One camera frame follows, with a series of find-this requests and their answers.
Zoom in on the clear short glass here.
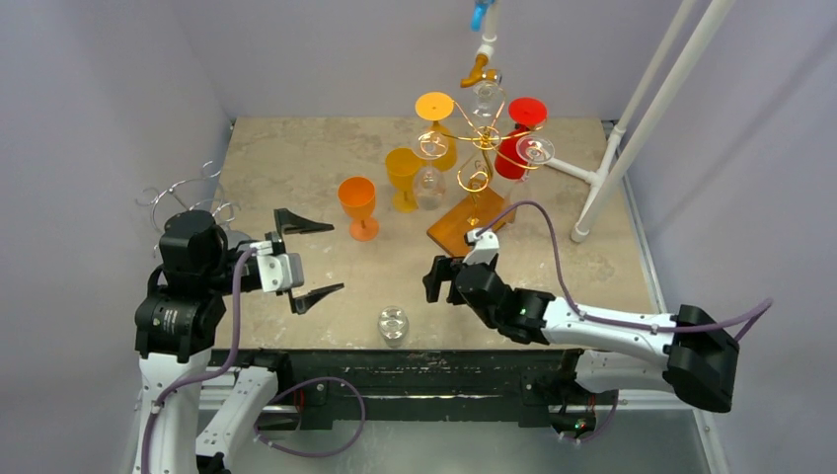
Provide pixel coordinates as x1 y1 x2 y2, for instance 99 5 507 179
377 306 410 349
470 80 505 125

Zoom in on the gold rack with wooden base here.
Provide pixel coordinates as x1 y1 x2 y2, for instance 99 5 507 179
426 92 547 257

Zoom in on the clear wine glass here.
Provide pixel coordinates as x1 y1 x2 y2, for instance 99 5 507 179
413 130 449 210

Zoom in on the red plastic wine glass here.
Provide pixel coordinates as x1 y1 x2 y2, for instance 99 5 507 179
495 97 548 181

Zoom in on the clear tall flute glass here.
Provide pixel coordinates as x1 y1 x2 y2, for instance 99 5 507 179
501 133 555 207

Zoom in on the yellow plastic goblet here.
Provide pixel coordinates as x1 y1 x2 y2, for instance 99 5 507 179
414 92 457 172
385 147 422 213

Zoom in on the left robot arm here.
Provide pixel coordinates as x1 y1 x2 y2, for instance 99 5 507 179
134 208 332 473

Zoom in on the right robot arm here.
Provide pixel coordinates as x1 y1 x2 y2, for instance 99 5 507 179
421 256 740 413

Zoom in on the chrome wine glass rack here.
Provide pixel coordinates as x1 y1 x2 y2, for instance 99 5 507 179
134 160 252 249

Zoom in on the orange plastic goblet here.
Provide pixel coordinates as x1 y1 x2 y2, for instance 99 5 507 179
338 176 379 242

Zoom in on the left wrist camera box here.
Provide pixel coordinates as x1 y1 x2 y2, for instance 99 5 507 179
250 241 305 292

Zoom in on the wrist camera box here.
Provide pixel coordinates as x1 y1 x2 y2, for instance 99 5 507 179
250 241 305 292
463 228 499 266

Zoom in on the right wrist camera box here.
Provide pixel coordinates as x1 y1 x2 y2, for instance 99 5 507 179
463 228 499 266

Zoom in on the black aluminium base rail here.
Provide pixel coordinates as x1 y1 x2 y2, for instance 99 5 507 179
195 350 711 434

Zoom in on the white pvc pipe frame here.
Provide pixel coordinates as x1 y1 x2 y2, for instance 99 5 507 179
477 0 739 245

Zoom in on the brass faucet with blue handle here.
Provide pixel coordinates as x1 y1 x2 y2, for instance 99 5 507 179
460 0 501 89

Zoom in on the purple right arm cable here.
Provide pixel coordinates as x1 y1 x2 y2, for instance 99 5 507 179
477 199 774 446

